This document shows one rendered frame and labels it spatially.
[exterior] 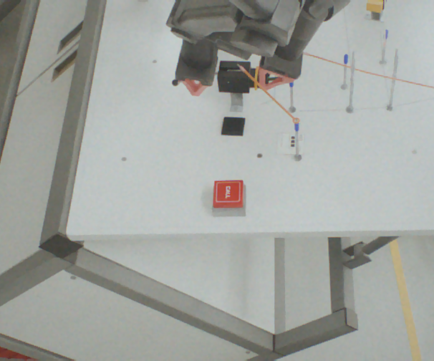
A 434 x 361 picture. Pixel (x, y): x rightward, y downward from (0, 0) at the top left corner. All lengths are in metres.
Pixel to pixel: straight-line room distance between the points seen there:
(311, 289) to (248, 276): 1.56
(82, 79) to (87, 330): 0.53
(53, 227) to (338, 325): 0.62
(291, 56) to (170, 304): 0.55
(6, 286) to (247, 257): 0.54
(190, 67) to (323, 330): 0.62
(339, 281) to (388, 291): 2.11
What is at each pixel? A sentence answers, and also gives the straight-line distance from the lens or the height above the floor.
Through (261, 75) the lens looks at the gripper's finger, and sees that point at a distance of 1.38.
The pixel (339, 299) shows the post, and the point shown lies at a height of 0.99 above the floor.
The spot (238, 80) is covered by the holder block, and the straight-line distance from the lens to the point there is 1.42.
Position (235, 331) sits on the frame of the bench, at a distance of 1.69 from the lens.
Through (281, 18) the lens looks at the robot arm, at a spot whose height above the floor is 1.53.
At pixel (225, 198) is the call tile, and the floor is 1.10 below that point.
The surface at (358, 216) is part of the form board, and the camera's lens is 1.34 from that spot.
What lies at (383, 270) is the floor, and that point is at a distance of 3.83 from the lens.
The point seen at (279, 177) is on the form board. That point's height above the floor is 1.14.
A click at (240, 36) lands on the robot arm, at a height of 1.44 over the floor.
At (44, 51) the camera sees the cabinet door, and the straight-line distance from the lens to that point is 2.02.
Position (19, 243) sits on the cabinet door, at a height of 0.64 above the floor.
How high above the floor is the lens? 1.91
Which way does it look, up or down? 38 degrees down
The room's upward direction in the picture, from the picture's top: 60 degrees clockwise
